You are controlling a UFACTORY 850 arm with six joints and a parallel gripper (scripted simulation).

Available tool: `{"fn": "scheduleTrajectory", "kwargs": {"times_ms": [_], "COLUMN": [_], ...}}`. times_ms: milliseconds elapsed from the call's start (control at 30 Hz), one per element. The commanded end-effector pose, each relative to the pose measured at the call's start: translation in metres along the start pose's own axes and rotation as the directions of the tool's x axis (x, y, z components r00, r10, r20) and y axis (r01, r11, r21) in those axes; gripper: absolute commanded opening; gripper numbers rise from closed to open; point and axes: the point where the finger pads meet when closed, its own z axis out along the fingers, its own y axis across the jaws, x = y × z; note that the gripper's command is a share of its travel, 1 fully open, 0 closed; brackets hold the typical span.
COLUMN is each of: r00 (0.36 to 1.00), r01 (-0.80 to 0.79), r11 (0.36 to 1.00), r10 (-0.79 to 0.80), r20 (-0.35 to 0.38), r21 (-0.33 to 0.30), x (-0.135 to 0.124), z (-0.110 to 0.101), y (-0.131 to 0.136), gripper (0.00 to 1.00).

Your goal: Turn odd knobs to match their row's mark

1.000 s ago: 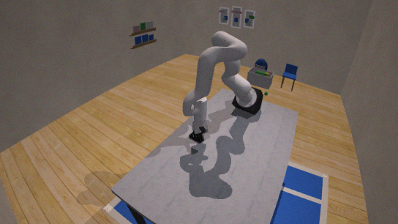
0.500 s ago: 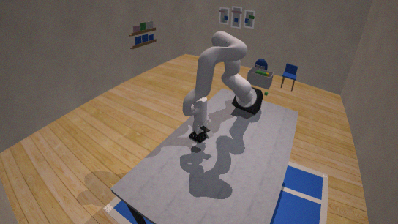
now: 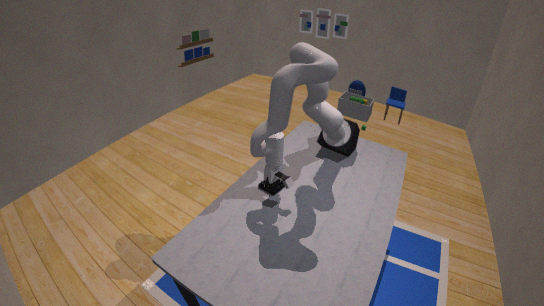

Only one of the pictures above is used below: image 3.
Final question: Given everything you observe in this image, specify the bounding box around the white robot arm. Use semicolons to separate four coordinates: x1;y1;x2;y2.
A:
250;42;351;167

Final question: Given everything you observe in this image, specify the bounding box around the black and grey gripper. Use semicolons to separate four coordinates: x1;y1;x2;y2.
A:
264;163;283;192

